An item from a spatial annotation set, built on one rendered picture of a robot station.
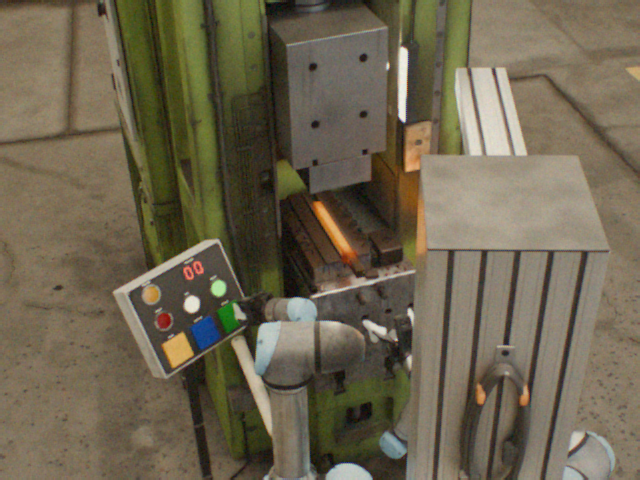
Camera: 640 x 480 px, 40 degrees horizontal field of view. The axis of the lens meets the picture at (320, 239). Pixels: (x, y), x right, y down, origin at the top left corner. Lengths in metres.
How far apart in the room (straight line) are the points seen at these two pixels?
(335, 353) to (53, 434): 2.11
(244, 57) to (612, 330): 2.34
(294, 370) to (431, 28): 1.25
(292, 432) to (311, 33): 1.10
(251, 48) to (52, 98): 3.88
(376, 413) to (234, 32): 1.60
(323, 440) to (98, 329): 1.38
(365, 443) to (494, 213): 2.26
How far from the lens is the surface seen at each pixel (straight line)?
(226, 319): 2.66
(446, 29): 2.80
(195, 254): 2.62
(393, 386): 3.30
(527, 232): 1.27
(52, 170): 5.52
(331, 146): 2.64
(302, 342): 1.94
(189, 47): 2.53
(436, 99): 2.90
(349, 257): 2.86
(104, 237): 4.85
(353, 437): 3.45
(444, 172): 1.38
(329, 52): 2.50
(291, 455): 2.11
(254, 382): 2.98
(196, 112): 2.62
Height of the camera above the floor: 2.77
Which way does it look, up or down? 37 degrees down
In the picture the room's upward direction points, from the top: 2 degrees counter-clockwise
